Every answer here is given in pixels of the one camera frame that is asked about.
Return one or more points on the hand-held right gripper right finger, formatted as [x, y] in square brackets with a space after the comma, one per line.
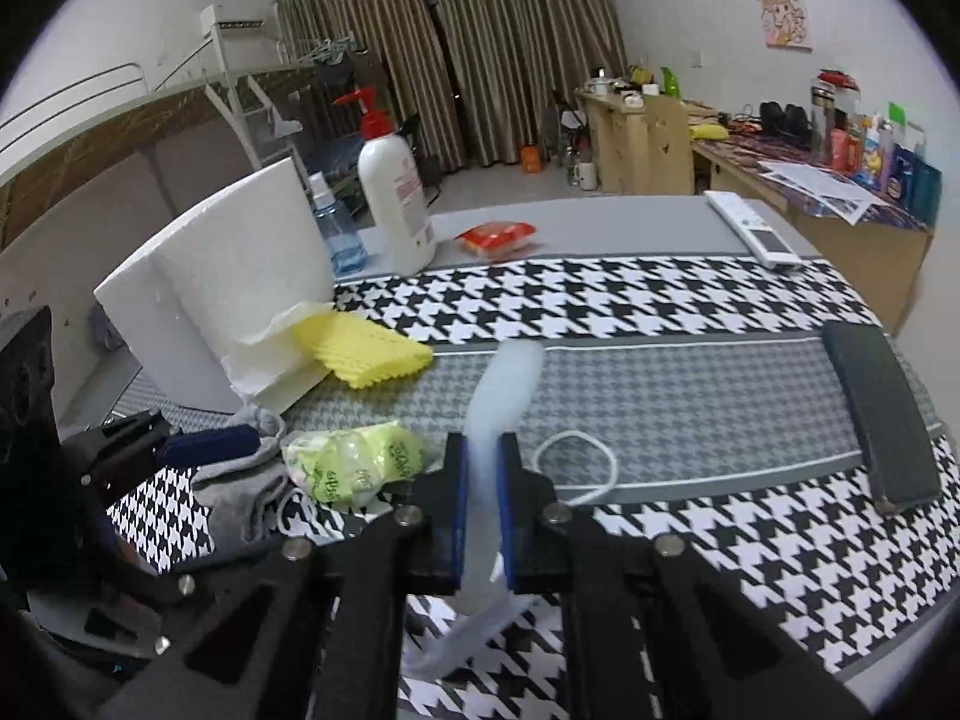
[510, 517]

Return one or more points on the printed paper sheet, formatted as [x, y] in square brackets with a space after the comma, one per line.
[817, 184]

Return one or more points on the white paper towel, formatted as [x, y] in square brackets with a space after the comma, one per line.
[262, 369]

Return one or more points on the wooden chair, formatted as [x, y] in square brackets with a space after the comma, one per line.
[667, 150]

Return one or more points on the white metal bunk bed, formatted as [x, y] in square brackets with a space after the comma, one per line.
[112, 127]

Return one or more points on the cartoon wall poster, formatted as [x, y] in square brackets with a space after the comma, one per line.
[786, 11]

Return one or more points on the grey sock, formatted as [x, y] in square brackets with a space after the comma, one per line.
[240, 495]

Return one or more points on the yellow sponge cloth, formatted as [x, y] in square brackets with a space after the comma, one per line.
[360, 349]

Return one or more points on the black headphones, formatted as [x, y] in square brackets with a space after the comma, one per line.
[784, 120]

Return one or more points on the green plastic bag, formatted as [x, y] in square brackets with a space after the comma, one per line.
[337, 465]

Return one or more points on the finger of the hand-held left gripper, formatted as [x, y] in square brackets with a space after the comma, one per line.
[210, 447]
[154, 581]

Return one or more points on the brown curtains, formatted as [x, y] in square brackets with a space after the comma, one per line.
[510, 52]

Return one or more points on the houndstooth tablecloth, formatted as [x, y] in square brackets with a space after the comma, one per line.
[675, 300]

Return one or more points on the wooden desk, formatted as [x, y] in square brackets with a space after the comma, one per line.
[855, 255]

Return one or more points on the hanging dark clothes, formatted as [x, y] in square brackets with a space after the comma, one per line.
[337, 79]

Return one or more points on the white foam box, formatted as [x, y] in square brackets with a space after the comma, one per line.
[225, 270]

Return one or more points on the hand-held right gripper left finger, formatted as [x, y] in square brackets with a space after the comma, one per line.
[454, 517]

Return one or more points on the white pump lotion bottle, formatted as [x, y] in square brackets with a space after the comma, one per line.
[397, 195]

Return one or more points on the orange box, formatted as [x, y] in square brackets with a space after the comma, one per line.
[532, 160]

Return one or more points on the white remote control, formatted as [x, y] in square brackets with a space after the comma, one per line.
[754, 229]

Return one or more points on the row of toiletry bottles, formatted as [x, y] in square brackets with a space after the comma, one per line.
[877, 150]

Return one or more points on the white air conditioner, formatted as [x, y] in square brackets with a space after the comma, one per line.
[236, 19]

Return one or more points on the red snack packet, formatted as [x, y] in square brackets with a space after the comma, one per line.
[499, 236]

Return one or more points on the green spray bottle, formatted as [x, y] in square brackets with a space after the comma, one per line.
[670, 82]

